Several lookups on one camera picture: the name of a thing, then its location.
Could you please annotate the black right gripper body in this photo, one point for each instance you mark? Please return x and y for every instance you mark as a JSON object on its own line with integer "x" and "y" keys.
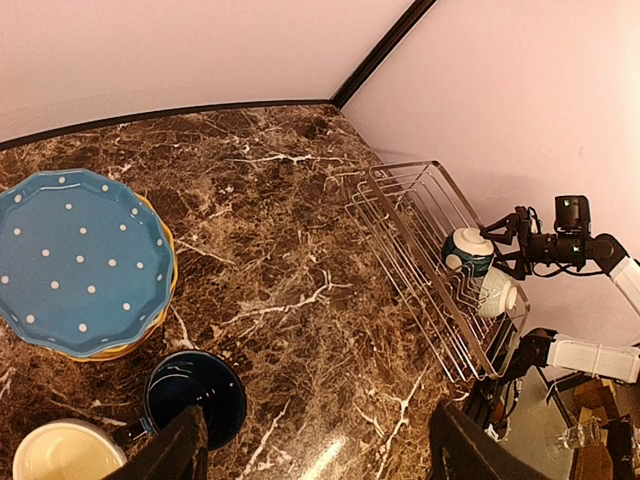
{"x": 564, "y": 251}

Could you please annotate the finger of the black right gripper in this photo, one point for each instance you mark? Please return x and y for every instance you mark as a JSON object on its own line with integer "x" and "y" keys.
{"x": 502, "y": 231}

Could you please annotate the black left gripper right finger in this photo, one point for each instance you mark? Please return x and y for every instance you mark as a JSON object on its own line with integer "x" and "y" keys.
{"x": 460, "y": 449}

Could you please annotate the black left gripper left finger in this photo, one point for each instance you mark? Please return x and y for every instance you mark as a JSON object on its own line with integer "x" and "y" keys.
{"x": 178, "y": 452}

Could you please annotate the teal and white mug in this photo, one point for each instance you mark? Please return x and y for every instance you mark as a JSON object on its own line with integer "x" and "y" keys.
{"x": 465, "y": 247}

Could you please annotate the pale green ribbed bowl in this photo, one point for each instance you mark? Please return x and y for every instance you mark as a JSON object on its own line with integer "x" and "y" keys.
{"x": 498, "y": 294}

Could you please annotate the dark blue mug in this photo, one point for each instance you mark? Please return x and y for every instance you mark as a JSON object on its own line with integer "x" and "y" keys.
{"x": 190, "y": 378}

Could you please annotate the cream white mug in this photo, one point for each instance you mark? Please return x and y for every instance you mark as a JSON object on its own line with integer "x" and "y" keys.
{"x": 66, "y": 449}

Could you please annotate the blue polka dot plate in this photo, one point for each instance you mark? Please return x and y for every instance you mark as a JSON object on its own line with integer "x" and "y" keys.
{"x": 87, "y": 265}

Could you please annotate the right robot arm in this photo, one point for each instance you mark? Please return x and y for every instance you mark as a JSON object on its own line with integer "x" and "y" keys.
{"x": 588, "y": 308}

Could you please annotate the cardboard boxes on floor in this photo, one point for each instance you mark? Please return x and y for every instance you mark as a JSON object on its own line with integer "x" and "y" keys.
{"x": 610, "y": 414}

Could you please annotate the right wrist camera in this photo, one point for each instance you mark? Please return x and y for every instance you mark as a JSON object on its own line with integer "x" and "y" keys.
{"x": 572, "y": 215}

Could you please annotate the metal wire dish rack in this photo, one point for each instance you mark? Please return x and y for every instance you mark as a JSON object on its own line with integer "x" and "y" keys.
{"x": 405, "y": 211}

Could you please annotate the black frame post right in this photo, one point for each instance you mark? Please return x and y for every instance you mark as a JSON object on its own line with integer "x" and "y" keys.
{"x": 383, "y": 48}

